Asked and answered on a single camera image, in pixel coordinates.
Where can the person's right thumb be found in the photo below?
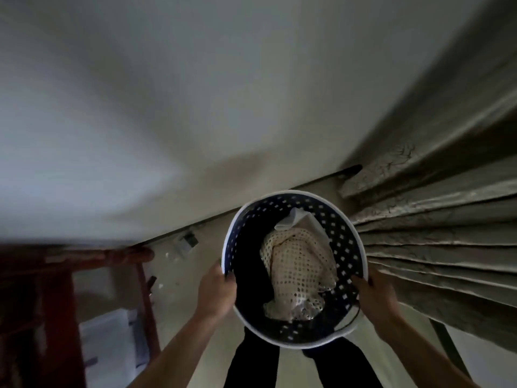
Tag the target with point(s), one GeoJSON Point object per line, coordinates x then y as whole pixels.
{"type": "Point", "coordinates": [359, 283]}

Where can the small clear plastic item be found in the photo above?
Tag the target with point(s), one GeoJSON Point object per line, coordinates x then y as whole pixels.
{"type": "Point", "coordinates": [183, 244]}

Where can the person's black trousers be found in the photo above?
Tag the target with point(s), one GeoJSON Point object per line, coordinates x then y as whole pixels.
{"type": "Point", "coordinates": [335, 369]}

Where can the person's left hand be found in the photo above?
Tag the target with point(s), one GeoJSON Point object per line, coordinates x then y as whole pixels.
{"type": "Point", "coordinates": [215, 292]}

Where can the black garment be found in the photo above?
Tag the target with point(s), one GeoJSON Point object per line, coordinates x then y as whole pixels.
{"type": "Point", "coordinates": [254, 270]}

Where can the person's right forearm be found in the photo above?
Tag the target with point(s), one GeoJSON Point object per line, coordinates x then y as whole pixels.
{"type": "Point", "coordinates": [428, 355]}

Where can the grey pleated curtain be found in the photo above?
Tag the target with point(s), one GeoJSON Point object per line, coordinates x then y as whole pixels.
{"type": "Point", "coordinates": [440, 226]}

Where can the dark blue perforated laundry basket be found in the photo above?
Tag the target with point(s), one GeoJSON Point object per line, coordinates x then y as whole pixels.
{"type": "Point", "coordinates": [343, 238]}

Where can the person's right hand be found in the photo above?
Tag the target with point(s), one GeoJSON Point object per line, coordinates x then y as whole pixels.
{"type": "Point", "coordinates": [375, 297]}

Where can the person's left thumb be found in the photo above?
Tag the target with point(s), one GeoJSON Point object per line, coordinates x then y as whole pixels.
{"type": "Point", "coordinates": [230, 280]}

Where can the white cloth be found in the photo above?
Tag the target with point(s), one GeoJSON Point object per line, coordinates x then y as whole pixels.
{"type": "Point", "coordinates": [297, 222]}

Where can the person's left forearm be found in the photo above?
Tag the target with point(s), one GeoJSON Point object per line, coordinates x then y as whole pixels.
{"type": "Point", "coordinates": [161, 355]}

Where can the cream mesh garment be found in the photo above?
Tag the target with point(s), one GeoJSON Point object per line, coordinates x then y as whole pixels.
{"type": "Point", "coordinates": [297, 270]}

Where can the white storage box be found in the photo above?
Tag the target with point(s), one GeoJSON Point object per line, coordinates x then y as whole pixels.
{"type": "Point", "coordinates": [109, 347]}

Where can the red wooden furniture frame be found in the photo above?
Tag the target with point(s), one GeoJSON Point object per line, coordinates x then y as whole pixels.
{"type": "Point", "coordinates": [36, 303]}

